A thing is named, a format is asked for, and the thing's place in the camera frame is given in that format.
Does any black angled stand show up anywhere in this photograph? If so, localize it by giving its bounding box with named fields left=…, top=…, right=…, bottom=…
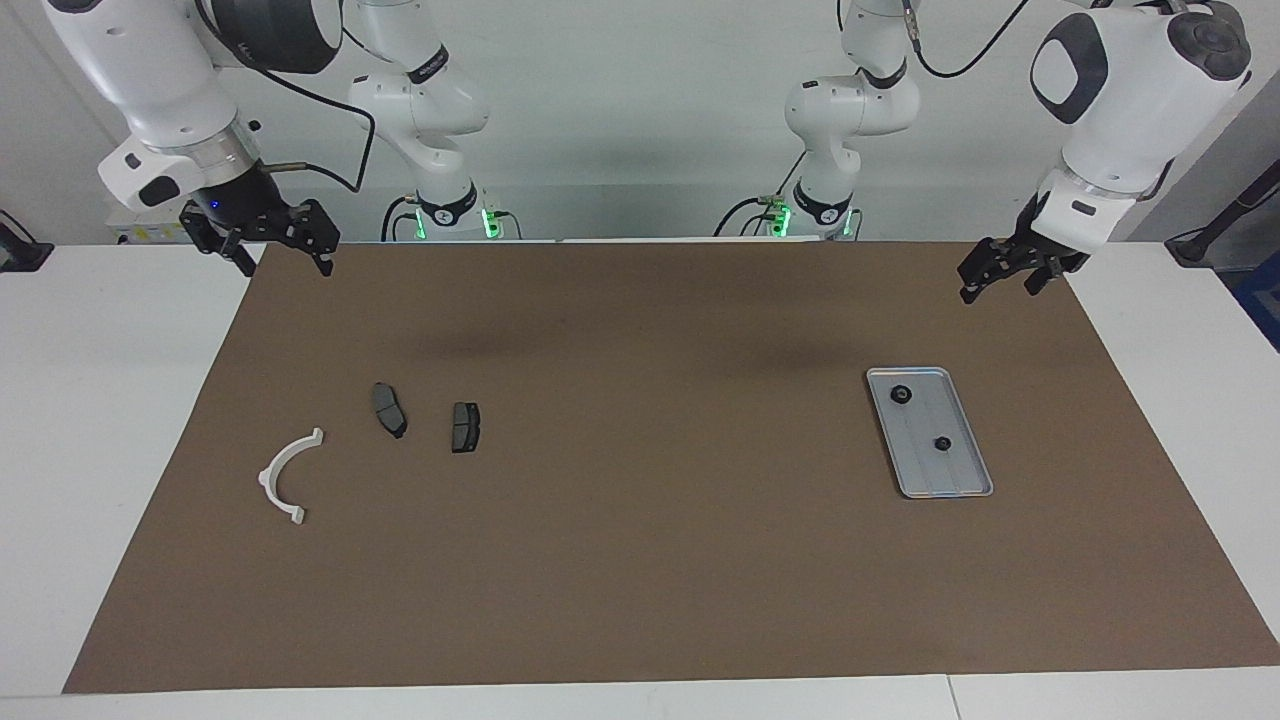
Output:
left=1165, top=165, right=1280, bottom=268

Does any curved dark brake pad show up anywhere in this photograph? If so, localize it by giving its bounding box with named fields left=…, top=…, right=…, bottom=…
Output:
left=371, top=382, right=409, bottom=440

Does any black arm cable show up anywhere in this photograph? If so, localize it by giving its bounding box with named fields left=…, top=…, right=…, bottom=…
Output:
left=195, top=0, right=378, bottom=194
left=898, top=0, right=1033, bottom=79

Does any white box with yellow labels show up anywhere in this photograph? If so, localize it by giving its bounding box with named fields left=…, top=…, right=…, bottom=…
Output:
left=108, top=205, right=196, bottom=246

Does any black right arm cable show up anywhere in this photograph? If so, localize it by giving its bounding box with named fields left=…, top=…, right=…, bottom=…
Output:
left=195, top=0, right=378, bottom=194

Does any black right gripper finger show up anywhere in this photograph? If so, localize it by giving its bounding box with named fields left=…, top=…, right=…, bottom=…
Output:
left=288, top=200, right=341, bottom=278
left=180, top=203, right=257, bottom=278

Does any silver metal tray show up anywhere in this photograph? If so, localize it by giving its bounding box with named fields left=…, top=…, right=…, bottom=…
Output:
left=866, top=367, right=994, bottom=499

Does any black base cable with connector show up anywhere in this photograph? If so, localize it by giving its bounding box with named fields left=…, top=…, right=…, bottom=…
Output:
left=713, top=150, right=811, bottom=239

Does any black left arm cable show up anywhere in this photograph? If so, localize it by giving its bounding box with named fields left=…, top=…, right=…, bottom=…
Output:
left=898, top=0, right=1033, bottom=79

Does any black table clamp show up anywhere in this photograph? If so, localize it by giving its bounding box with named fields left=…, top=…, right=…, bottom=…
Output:
left=0, top=208, right=54, bottom=273

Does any brown table mat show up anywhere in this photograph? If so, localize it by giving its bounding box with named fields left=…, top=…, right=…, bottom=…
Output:
left=62, top=240, right=1280, bottom=694

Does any blue crate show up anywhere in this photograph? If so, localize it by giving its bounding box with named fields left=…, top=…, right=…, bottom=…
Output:
left=1232, top=250, right=1280, bottom=353

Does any white curved plastic bracket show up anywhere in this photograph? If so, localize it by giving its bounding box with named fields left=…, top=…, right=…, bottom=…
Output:
left=258, top=427, right=326, bottom=526

